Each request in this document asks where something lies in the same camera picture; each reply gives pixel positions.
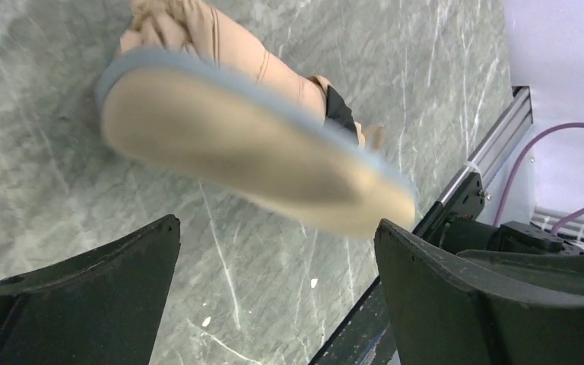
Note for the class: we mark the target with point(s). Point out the beige umbrella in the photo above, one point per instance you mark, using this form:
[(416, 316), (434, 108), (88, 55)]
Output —
[(198, 29)]

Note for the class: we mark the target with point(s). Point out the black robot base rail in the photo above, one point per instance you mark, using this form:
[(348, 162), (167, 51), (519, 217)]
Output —
[(489, 205)]

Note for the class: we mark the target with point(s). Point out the beige umbrella case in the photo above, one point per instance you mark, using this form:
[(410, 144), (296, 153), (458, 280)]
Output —
[(178, 112)]

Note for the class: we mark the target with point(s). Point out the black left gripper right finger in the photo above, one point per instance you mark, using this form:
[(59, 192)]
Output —
[(480, 307)]

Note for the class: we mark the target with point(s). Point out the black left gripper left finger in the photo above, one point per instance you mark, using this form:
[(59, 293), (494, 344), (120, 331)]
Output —
[(103, 306)]

